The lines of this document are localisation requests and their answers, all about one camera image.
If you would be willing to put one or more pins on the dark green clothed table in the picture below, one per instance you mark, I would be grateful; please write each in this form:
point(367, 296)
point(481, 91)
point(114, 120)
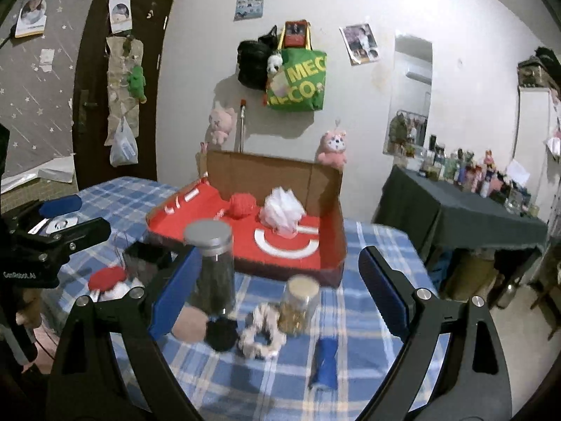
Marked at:
point(437, 215)

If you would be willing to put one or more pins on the orange handled stick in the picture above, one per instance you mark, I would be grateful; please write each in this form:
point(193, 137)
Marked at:
point(242, 108)

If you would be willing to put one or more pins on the wall photo print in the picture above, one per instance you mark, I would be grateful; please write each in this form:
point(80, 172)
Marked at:
point(360, 44)

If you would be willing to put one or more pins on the pink bear plush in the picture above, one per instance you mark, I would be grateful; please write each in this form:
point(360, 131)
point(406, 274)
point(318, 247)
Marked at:
point(332, 149)

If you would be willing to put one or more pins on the black bag on wall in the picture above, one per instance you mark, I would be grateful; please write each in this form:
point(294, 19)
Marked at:
point(252, 57)

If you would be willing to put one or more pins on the red knitted cloth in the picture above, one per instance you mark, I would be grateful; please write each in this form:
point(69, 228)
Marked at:
point(106, 279)

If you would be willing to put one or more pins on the blue wall calendar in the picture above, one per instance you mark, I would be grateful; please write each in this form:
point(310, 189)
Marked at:
point(248, 9)

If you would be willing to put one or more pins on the red foam net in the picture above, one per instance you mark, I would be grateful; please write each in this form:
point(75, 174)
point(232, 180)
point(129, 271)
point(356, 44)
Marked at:
point(241, 205)

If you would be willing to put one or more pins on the tan round puff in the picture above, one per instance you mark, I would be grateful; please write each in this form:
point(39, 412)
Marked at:
point(190, 325)

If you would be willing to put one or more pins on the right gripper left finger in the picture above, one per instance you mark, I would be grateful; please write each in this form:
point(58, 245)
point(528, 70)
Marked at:
point(86, 380)

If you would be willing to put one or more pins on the brown cardboard box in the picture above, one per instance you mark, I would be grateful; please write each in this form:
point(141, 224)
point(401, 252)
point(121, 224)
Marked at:
point(235, 189)

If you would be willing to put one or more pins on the blue plaid tablecloth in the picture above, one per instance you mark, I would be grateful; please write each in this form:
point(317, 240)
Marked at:
point(228, 386)

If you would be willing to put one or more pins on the blue cloth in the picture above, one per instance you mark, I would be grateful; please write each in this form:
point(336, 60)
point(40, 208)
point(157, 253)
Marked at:
point(325, 371)

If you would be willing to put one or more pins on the cream knitted scrunchie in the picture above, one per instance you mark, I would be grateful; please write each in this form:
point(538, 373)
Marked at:
point(262, 333)

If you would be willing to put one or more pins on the tall dark glass jar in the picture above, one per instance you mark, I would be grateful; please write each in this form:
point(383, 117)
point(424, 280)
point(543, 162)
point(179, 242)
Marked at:
point(214, 291)

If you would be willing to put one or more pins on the dark wooden door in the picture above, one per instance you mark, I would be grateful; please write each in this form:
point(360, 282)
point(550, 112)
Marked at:
point(118, 35)

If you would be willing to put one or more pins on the clear plastic bag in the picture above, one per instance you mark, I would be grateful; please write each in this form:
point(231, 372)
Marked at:
point(124, 149)

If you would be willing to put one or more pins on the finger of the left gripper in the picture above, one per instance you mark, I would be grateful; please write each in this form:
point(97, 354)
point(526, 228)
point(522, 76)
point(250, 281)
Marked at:
point(57, 236)
point(32, 212)

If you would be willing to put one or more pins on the small cork lid jar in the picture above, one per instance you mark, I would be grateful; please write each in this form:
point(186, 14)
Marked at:
point(299, 303)

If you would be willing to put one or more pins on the green frog plush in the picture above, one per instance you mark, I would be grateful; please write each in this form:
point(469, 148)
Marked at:
point(136, 83)

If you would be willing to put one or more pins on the black pompom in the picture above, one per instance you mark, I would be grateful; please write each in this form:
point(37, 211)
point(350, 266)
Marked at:
point(221, 334)

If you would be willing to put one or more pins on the pale pink plush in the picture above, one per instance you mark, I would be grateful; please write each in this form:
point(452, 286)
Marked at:
point(222, 121)

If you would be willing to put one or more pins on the panda plush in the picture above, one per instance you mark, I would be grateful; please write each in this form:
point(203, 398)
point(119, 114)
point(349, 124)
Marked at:
point(274, 64)

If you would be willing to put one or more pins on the green tote bag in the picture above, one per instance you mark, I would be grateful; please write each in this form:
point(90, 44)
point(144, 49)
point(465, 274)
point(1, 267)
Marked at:
point(299, 85)

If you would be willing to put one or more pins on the white mesh bath pouf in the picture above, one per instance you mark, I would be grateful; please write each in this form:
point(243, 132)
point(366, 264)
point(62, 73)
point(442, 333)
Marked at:
point(282, 212)

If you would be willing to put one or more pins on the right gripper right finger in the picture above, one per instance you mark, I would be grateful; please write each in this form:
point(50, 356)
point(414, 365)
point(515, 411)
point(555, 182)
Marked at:
point(473, 382)

